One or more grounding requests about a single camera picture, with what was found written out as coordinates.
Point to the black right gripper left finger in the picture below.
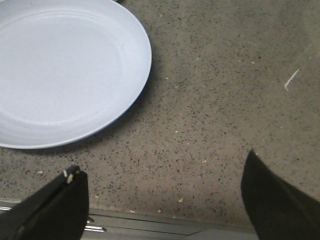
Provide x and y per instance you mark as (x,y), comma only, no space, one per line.
(58,211)

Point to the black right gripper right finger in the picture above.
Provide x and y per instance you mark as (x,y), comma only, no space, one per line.
(277,209)

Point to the light blue plate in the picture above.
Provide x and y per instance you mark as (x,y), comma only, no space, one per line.
(68,69)

